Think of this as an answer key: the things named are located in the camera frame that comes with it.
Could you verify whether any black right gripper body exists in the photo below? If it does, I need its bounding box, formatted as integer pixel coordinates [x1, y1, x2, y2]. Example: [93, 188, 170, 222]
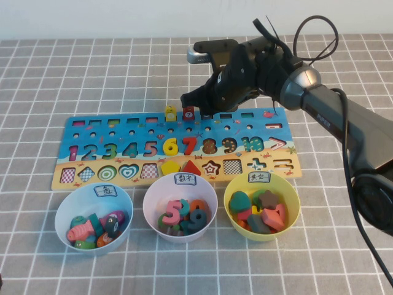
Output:
[199, 39, 262, 112]

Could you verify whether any blue ocean puzzle board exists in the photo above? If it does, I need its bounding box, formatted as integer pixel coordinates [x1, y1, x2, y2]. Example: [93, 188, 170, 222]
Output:
[50, 107, 303, 192]

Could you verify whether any paper label on pink bowl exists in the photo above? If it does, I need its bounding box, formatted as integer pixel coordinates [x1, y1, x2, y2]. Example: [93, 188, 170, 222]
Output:
[174, 173, 197, 186]

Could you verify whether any paper label on yellow bowl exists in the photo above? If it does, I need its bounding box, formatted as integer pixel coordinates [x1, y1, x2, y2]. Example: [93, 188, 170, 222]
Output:
[247, 171, 271, 184]

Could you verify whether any light pink bowl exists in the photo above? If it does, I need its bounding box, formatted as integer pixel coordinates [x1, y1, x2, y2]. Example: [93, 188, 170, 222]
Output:
[142, 173, 219, 243]

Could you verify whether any yellow bowl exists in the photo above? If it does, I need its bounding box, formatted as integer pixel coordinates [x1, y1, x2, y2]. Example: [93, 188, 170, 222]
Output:
[223, 171, 301, 243]

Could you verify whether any paper label on blue bowl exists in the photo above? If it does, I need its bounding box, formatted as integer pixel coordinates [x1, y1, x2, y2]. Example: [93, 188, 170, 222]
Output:
[94, 183, 119, 198]

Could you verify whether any light blue bowl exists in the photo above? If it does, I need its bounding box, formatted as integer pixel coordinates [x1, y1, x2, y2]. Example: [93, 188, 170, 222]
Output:
[54, 184, 134, 257]

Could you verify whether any dark teal fish piece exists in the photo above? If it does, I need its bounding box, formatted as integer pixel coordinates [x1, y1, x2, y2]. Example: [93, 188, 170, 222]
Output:
[88, 213, 104, 236]

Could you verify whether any yellow fish peg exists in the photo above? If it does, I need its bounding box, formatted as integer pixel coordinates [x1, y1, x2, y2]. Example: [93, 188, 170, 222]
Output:
[164, 105, 177, 123]

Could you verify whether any red wooden number seven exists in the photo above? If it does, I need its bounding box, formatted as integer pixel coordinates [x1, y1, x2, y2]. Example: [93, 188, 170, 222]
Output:
[182, 136, 198, 155]

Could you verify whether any yellow wooden number six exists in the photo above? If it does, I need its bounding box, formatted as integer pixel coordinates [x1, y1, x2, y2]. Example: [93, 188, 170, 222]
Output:
[163, 137, 179, 156]

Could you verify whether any red wooden triangle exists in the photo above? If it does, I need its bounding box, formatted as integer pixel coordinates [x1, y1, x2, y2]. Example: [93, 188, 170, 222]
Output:
[182, 160, 202, 176]

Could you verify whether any yellow wooden pentagon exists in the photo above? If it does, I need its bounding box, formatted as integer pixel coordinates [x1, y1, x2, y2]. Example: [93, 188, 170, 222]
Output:
[161, 159, 181, 176]

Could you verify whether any orange wooden number zero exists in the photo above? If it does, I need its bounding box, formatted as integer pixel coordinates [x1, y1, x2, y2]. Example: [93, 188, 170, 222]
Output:
[189, 199, 205, 216]

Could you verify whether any teal wooden heart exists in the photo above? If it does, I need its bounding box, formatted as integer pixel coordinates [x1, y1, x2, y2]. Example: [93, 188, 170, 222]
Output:
[228, 191, 251, 214]

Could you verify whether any grey checked tablecloth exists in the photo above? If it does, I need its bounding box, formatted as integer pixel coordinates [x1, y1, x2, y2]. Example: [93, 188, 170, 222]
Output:
[0, 33, 393, 295]

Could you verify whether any brown wooden star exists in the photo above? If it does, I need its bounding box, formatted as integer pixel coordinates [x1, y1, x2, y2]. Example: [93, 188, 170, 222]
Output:
[257, 189, 279, 210]

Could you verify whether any pink wooden number five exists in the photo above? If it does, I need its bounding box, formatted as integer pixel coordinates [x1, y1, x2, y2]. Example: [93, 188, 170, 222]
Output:
[161, 200, 184, 226]

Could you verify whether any dark teal number nine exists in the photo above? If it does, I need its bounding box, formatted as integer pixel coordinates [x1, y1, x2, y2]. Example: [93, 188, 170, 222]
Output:
[184, 208, 207, 235]

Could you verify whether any grey wooden rectangle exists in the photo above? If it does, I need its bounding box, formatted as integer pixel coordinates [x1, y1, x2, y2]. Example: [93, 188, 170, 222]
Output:
[247, 214, 273, 234]

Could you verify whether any coral wooden trapezoid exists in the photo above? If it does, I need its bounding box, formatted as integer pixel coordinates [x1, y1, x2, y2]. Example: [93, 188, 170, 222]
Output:
[260, 207, 285, 231]

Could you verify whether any red wooden shape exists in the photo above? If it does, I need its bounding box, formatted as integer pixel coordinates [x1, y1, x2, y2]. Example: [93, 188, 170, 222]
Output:
[274, 203, 289, 230]

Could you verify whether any purple wooden fish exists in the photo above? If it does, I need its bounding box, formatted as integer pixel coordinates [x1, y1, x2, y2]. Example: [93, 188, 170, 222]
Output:
[98, 210, 126, 227]

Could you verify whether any black wooden fish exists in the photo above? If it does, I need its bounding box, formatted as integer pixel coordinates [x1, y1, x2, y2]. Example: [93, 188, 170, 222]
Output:
[103, 216, 120, 238]

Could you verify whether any orange wooden fish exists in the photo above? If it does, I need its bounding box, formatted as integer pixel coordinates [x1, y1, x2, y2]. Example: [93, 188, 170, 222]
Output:
[96, 232, 116, 248]

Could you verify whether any teal wooden fish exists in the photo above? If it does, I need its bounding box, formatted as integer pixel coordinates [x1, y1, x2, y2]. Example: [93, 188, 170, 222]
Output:
[70, 215, 90, 230]

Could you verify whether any pink striped wooden fish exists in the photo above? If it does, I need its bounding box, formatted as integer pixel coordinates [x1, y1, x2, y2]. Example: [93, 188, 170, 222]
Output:
[66, 221, 95, 242]

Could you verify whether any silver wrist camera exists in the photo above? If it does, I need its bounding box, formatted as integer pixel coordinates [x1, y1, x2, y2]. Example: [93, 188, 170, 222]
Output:
[186, 46, 214, 65]

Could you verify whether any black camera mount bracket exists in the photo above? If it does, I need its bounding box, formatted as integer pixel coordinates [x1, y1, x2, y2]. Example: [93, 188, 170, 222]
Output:
[193, 39, 237, 72]

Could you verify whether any black looped camera cable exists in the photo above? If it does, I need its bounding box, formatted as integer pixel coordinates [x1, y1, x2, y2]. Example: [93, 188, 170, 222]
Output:
[252, 15, 340, 67]

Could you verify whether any green wooden ring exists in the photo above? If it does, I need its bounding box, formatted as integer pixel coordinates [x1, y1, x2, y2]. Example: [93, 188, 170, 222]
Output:
[251, 189, 268, 205]

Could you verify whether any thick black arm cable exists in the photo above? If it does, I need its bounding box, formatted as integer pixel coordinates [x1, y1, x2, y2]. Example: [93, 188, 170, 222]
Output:
[330, 88, 393, 286]

